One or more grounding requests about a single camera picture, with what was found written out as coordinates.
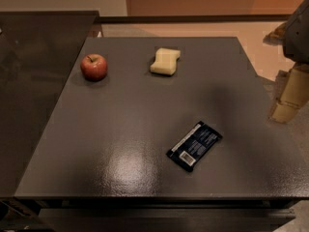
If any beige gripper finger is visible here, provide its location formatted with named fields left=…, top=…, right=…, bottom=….
left=269, top=63, right=309, bottom=123

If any dark blue rxbar wrapper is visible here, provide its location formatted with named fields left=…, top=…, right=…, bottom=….
left=166, top=121, right=223, bottom=172

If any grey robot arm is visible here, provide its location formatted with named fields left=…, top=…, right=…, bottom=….
left=270, top=0, right=309, bottom=123

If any yellow sponge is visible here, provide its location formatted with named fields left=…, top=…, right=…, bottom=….
left=150, top=48, right=181, bottom=75

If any red apple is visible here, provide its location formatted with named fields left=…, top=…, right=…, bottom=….
left=80, top=54, right=107, bottom=82

